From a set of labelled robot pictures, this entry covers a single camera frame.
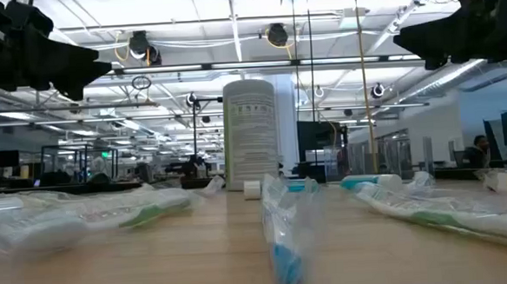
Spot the person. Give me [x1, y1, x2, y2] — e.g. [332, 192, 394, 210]
[460, 134, 493, 170]

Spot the white wipes canister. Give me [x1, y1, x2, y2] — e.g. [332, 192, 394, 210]
[220, 77, 281, 192]

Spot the black screen on stand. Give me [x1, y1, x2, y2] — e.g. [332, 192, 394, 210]
[296, 118, 351, 180]

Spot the black ceiling cable reel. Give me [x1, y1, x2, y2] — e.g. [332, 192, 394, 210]
[127, 29, 163, 68]
[370, 82, 386, 100]
[266, 22, 290, 48]
[184, 91, 201, 112]

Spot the black pole stand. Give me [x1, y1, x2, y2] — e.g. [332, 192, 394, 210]
[189, 97, 227, 163]

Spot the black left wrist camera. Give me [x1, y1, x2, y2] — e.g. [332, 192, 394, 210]
[4, 0, 56, 41]

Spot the white building column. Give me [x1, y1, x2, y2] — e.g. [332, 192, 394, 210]
[273, 73, 301, 176]

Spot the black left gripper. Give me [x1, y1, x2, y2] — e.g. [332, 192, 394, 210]
[0, 0, 114, 106]

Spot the silver ceiling duct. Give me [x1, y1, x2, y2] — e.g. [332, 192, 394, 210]
[396, 57, 490, 105]

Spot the black table frame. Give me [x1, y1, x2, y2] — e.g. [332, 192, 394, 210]
[0, 159, 507, 205]

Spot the desk monitor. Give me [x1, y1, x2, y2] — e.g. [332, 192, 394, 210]
[0, 149, 21, 168]

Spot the coiled black cable loop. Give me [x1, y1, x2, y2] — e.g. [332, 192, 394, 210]
[130, 75, 153, 92]

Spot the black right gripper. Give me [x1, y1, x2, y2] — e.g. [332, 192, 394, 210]
[392, 0, 507, 73]

